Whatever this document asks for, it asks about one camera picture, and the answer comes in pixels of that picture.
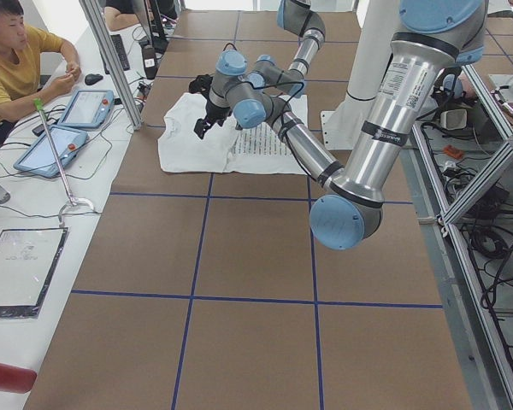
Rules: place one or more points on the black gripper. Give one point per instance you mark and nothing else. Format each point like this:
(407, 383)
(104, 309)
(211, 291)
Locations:
(214, 113)

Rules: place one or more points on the white long-sleeve printed shirt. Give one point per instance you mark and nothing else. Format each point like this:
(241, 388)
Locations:
(223, 149)

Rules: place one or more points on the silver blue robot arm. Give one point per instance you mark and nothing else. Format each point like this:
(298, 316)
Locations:
(297, 18)
(427, 38)

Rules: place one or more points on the blue teach pendant far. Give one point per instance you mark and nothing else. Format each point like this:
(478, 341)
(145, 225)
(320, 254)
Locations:
(87, 109)

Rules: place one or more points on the blue teach pendant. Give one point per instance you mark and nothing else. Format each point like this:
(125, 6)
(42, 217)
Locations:
(87, 109)
(39, 159)

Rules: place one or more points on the black computer mouse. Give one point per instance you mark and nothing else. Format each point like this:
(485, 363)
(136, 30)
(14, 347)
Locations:
(93, 78)

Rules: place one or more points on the black keyboard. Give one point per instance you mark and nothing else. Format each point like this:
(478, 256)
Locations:
(120, 51)

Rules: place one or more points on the blue teach pendant near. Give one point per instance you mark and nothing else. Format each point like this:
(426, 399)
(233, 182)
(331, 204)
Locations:
(39, 159)

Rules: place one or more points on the man in yellow shirt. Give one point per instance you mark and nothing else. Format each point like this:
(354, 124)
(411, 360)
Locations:
(21, 47)

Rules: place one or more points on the red bottle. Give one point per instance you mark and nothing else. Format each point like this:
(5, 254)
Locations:
(15, 379)

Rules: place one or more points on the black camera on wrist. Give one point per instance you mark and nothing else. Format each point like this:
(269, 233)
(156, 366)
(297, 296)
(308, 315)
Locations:
(201, 85)

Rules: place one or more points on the aluminium frame post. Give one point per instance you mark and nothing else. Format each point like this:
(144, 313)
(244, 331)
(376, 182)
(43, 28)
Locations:
(96, 22)

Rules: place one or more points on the metal reacher stick green handle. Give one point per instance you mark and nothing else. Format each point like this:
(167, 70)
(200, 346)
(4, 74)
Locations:
(73, 201)

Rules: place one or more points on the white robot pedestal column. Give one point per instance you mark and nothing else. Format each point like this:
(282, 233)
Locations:
(379, 20)

